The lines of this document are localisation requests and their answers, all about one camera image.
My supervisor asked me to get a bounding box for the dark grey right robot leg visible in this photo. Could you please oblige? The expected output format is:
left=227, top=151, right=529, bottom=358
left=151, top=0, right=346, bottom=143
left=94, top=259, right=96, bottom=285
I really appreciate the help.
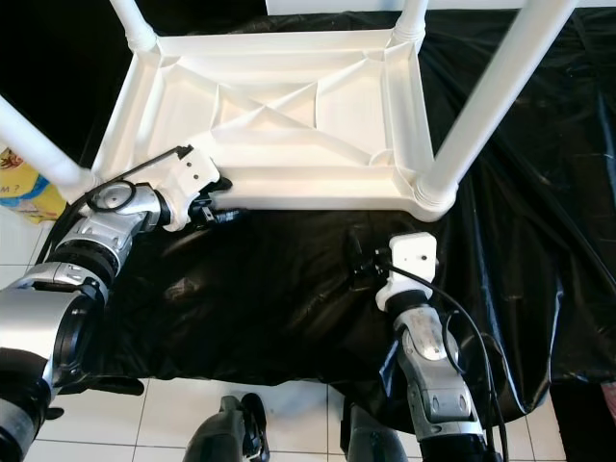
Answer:
left=341, top=402, right=411, bottom=462

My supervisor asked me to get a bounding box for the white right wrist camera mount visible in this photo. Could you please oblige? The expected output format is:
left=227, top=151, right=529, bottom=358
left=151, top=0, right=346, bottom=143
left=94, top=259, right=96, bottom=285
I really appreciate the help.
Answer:
left=375, top=233, right=440, bottom=311

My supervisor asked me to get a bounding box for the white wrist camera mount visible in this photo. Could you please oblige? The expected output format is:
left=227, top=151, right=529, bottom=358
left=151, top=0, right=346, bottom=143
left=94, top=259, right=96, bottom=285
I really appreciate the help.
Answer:
left=149, top=144, right=223, bottom=233
left=375, top=233, right=440, bottom=311

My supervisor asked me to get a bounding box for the black door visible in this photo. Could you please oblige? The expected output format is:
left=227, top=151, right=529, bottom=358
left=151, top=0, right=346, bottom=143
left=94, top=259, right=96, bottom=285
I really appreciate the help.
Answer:
left=0, top=0, right=131, bottom=126

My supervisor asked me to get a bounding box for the white plastic table top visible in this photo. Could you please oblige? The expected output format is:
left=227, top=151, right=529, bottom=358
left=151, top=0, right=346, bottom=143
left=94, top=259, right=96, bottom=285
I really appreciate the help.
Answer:
left=70, top=27, right=460, bottom=222

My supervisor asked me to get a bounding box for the black plastic table sheet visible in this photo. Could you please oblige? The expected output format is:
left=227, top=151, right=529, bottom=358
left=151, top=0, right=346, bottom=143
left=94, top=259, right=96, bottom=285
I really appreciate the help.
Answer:
left=38, top=8, right=616, bottom=429

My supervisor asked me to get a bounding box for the dark grey left robot leg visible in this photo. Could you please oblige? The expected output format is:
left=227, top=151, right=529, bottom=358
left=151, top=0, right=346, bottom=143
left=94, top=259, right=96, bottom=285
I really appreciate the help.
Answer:
left=183, top=393, right=271, bottom=462

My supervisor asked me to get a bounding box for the yellow cardboard box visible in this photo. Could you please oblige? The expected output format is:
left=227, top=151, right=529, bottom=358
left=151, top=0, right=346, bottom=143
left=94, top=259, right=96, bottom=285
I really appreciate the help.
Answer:
left=0, top=147, right=69, bottom=225

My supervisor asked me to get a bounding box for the dark grey robot leg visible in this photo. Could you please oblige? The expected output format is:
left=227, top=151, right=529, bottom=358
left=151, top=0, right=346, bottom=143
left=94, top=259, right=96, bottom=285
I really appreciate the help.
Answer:
left=183, top=393, right=271, bottom=462
left=341, top=402, right=411, bottom=462

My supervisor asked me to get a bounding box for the white plastic table leg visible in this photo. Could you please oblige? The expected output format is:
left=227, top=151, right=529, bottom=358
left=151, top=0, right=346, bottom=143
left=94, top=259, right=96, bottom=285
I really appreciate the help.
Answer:
left=412, top=0, right=579, bottom=215
left=389, top=0, right=432, bottom=45
left=0, top=94, right=103, bottom=200
left=111, top=0, right=161, bottom=55

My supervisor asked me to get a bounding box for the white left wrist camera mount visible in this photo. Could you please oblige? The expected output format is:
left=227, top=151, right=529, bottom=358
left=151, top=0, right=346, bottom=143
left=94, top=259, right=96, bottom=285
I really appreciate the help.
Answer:
left=149, top=144, right=223, bottom=233

